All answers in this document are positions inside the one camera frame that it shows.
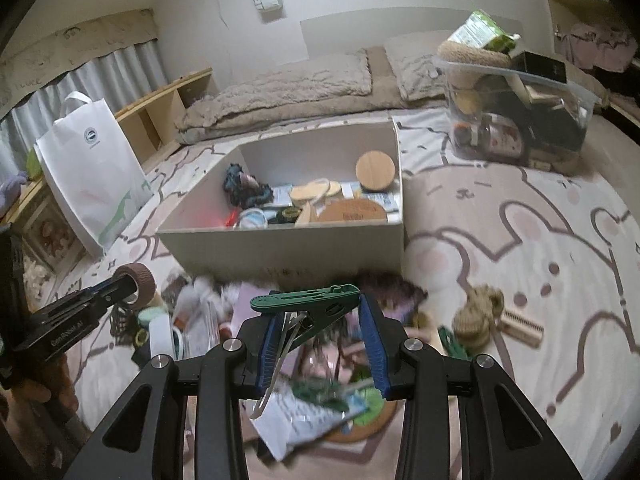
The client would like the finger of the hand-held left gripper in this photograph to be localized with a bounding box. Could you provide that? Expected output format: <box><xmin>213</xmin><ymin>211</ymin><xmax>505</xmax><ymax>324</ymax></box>
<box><xmin>92</xmin><ymin>285</ymin><xmax>140</xmax><ymax>311</ymax></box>
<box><xmin>75</xmin><ymin>272</ymin><xmax>132</xmax><ymax>301</ymax></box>

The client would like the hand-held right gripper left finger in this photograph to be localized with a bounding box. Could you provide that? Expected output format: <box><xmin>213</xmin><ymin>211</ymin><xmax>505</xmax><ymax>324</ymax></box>
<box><xmin>65</xmin><ymin>316</ymin><xmax>281</xmax><ymax>480</ymax></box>

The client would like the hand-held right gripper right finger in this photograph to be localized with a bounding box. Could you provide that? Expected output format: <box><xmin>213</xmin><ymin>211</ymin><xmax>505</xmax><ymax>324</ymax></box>
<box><xmin>357</xmin><ymin>292</ymin><xmax>583</xmax><ymax>480</ymax></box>

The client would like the brown tape roll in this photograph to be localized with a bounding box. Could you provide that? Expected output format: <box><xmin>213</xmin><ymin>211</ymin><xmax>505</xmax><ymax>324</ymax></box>
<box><xmin>112</xmin><ymin>262</ymin><xmax>157</xmax><ymax>306</ymax></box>

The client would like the silver printed sachet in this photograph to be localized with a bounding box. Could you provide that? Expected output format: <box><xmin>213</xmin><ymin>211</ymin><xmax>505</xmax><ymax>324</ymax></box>
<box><xmin>250</xmin><ymin>385</ymin><xmax>371</xmax><ymax>461</ymax></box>

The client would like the white cardboard shoe box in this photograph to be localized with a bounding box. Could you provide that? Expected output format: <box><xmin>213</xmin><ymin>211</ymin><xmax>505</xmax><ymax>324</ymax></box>
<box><xmin>155</xmin><ymin>119</ymin><xmax>405</xmax><ymax>278</ymax></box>

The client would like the person's left hand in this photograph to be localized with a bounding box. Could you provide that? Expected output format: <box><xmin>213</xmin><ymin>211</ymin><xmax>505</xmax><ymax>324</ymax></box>
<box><xmin>15</xmin><ymin>355</ymin><xmax>78</xmax><ymax>413</ymax></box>

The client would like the dark hair claw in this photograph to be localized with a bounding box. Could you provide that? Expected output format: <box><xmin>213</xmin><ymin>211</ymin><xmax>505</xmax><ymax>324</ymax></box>
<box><xmin>107</xmin><ymin>305</ymin><xmax>141</xmax><ymax>341</ymax></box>

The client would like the purple book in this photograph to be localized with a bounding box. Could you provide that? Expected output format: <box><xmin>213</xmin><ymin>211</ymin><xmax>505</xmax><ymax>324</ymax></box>
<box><xmin>235</xmin><ymin>282</ymin><xmax>281</xmax><ymax>321</ymax></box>

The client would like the white plastic case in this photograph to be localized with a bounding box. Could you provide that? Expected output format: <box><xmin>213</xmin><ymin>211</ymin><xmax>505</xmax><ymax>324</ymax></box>
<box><xmin>150</xmin><ymin>316</ymin><xmax>176</xmax><ymax>358</ymax></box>

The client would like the purple crochet doily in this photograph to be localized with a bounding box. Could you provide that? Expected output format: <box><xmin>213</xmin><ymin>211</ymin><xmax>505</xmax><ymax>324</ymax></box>
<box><xmin>357</xmin><ymin>272</ymin><xmax>426</xmax><ymax>311</ymax></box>

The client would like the teddy bear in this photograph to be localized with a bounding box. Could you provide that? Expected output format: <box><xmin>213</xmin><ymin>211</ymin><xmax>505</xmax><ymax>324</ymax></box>
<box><xmin>35</xmin><ymin>217</ymin><xmax>76</xmax><ymax>261</ymax></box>

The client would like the round cork green coaster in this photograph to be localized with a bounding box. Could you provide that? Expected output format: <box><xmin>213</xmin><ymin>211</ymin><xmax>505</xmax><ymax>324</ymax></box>
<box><xmin>320</xmin><ymin>385</ymin><xmax>398</xmax><ymax>443</ymax></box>

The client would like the white tote bag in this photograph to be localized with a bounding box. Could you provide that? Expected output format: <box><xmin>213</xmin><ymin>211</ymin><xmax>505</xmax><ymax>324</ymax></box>
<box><xmin>34</xmin><ymin>91</ymin><xmax>152</xmax><ymax>257</ymax></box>

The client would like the purple plush toy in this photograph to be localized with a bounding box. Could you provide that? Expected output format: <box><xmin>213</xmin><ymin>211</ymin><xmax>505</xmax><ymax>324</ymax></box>
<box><xmin>0</xmin><ymin>170</ymin><xmax>31</xmax><ymax>221</ymax></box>

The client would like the round wooden coaster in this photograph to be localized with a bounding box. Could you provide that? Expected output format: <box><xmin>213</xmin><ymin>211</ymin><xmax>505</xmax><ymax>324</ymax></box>
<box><xmin>315</xmin><ymin>197</ymin><xmax>388</xmax><ymax>223</ymax></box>

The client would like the green plush toy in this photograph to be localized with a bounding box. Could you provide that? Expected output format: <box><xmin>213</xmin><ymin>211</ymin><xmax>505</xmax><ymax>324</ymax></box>
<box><xmin>25</xmin><ymin>150</ymin><xmax>46</xmax><ymax>181</ymax></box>

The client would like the boxed harmonica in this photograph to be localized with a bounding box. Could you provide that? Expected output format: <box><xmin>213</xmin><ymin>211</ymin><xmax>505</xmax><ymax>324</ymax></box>
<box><xmin>497</xmin><ymin>307</ymin><xmax>545</xmax><ymax>347</ymax></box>

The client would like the dark crochet piece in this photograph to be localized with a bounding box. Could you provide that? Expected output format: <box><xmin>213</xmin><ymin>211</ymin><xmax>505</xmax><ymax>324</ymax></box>
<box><xmin>222</xmin><ymin>162</ymin><xmax>273</xmax><ymax>208</ymax></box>

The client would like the oval wooden piece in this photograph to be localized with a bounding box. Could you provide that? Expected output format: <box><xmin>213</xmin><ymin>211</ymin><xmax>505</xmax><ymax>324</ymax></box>
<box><xmin>290</xmin><ymin>179</ymin><xmax>343</xmax><ymax>208</ymax></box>

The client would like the wooden bedside shelf unit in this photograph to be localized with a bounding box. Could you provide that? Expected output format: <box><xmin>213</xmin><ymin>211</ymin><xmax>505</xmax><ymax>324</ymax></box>
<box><xmin>0</xmin><ymin>69</ymin><xmax>216</xmax><ymax>281</ymax></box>

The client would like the round wooden lid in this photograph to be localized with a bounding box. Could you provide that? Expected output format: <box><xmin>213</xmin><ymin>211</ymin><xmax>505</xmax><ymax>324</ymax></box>
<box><xmin>355</xmin><ymin>151</ymin><xmax>397</xmax><ymax>192</ymax></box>

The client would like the bear printed bed sheet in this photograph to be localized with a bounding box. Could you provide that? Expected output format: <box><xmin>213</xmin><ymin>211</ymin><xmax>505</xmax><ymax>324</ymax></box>
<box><xmin>50</xmin><ymin>110</ymin><xmax>640</xmax><ymax>480</ymax></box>

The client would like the grey curtain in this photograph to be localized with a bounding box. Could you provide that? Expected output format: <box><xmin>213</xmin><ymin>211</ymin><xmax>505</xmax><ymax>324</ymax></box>
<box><xmin>0</xmin><ymin>42</ymin><xmax>168</xmax><ymax>181</ymax></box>

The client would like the red label jar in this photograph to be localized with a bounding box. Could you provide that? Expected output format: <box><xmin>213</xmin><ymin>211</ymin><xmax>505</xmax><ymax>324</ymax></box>
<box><xmin>480</xmin><ymin>115</ymin><xmax>531</xmax><ymax>156</ymax></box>

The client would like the beige printed curtain valance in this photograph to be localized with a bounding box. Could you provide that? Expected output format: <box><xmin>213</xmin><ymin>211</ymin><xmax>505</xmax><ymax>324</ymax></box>
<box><xmin>0</xmin><ymin>9</ymin><xmax>158</xmax><ymax>111</ymax></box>

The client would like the yellow plush toy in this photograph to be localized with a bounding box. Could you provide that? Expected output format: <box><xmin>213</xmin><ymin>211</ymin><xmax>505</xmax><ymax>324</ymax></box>
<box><xmin>457</xmin><ymin>90</ymin><xmax>483</xmax><ymax>116</ymax></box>

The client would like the brown fleece blanket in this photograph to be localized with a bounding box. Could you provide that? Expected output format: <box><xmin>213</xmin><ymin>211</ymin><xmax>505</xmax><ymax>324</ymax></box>
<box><xmin>175</xmin><ymin>45</ymin><xmax>451</xmax><ymax>146</ymax></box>

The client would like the grey quilted pillow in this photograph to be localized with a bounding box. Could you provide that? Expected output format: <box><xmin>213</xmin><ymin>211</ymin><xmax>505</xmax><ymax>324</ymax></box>
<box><xmin>382</xmin><ymin>30</ymin><xmax>451</xmax><ymax>101</ymax></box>
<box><xmin>215</xmin><ymin>50</ymin><xmax>373</xmax><ymax>106</ymax></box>

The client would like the clear plastic storage bin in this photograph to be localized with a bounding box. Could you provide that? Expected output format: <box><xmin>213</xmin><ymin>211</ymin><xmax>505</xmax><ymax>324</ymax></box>
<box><xmin>432</xmin><ymin>52</ymin><xmax>601</xmax><ymax>171</ymax></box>

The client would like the beige fuzzy slipper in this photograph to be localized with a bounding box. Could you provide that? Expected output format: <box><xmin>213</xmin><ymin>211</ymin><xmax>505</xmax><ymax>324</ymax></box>
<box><xmin>437</xmin><ymin>40</ymin><xmax>513</xmax><ymax>68</ymax></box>

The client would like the white headboard panel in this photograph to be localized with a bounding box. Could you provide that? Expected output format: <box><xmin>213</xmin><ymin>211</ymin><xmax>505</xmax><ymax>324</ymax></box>
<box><xmin>300</xmin><ymin>7</ymin><xmax>501</xmax><ymax>58</ymax></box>

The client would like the black box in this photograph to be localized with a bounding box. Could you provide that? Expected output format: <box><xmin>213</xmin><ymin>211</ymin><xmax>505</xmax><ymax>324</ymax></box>
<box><xmin>510</xmin><ymin>51</ymin><xmax>571</xmax><ymax>86</ymax></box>

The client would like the green snack packet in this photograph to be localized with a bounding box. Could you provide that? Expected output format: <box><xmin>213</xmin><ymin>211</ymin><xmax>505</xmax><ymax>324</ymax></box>
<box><xmin>447</xmin><ymin>9</ymin><xmax>521</xmax><ymax>53</ymax></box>

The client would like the pink clothing pile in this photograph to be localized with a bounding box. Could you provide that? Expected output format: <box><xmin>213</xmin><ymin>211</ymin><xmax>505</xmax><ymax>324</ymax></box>
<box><xmin>555</xmin><ymin>20</ymin><xmax>638</xmax><ymax>73</ymax></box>

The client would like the rope knot ball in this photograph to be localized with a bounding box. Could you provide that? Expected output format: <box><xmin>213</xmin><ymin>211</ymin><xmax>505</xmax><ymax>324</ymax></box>
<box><xmin>452</xmin><ymin>285</ymin><xmax>506</xmax><ymax>351</ymax></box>

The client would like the white wall cable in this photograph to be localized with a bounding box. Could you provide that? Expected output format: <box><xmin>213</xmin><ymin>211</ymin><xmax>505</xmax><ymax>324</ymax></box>
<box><xmin>202</xmin><ymin>0</ymin><xmax>228</xmax><ymax>31</ymax></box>

